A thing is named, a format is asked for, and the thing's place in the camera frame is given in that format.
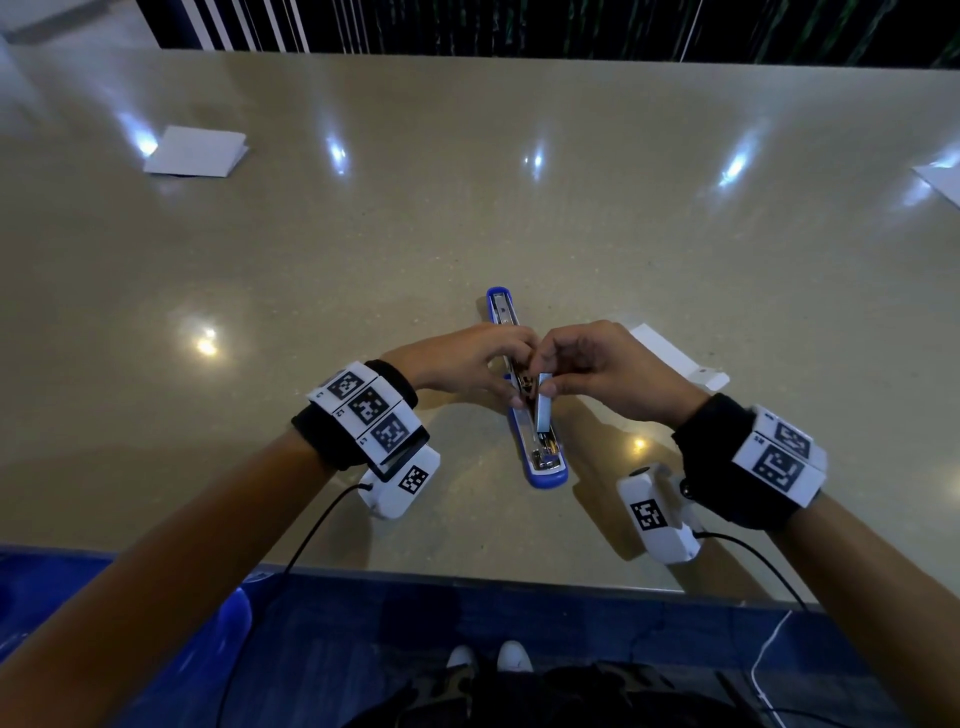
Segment blue stapler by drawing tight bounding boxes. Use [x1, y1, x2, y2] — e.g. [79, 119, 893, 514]
[485, 285, 570, 491]

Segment white paper stack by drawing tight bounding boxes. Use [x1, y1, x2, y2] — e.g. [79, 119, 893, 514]
[142, 124, 250, 180]

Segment person's left hand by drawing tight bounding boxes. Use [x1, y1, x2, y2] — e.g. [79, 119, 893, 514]
[402, 322, 540, 410]

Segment person's dark trousers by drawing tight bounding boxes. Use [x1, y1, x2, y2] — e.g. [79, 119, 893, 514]
[341, 661, 762, 728]

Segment person's right hand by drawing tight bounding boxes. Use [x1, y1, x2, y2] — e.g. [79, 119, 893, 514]
[527, 320, 711, 430]

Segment white cable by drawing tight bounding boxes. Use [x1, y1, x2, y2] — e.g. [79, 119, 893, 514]
[749, 609, 794, 728]

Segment white paper sheet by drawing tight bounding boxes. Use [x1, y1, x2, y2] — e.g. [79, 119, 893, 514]
[912, 162, 960, 210]

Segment person's right forearm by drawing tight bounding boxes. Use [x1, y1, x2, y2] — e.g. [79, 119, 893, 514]
[768, 491, 960, 728]

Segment black cable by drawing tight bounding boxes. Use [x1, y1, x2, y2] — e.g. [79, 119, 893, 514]
[214, 481, 375, 728]
[693, 530, 811, 613]

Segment white staple box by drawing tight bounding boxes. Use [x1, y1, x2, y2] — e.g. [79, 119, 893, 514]
[628, 322, 731, 393]

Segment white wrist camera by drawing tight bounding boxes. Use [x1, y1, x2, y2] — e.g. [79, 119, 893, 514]
[616, 462, 703, 566]
[357, 445, 442, 522]

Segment person's left forearm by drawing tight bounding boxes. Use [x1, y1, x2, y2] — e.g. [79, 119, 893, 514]
[0, 427, 335, 728]

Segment black wristband with marker tags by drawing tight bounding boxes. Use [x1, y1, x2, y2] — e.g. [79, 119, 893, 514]
[671, 392, 829, 532]
[291, 359, 432, 484]

